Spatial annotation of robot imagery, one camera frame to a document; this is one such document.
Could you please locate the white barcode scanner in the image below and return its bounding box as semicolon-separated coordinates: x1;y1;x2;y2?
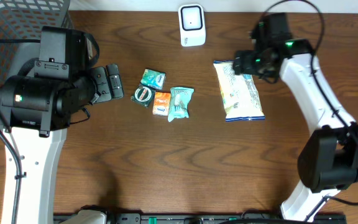
178;4;206;47

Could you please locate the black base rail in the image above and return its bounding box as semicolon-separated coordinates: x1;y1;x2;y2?
53;212;347;224

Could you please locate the orange small box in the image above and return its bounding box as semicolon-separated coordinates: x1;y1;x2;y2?
152;92;171;116

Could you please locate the teal tissue pack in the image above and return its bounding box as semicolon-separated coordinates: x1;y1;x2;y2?
140;69;166;90

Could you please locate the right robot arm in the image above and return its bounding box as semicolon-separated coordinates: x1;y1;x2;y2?
233;13;358;222

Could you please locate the teal small packet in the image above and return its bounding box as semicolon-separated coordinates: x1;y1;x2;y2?
168;87;194;122

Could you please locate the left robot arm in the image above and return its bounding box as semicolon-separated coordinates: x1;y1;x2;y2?
0;26;124;223

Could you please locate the white snack bag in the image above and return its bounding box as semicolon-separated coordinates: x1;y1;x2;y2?
213;60;265;122

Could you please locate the grey plastic mesh basket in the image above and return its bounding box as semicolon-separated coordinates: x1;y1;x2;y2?
0;0;73;86

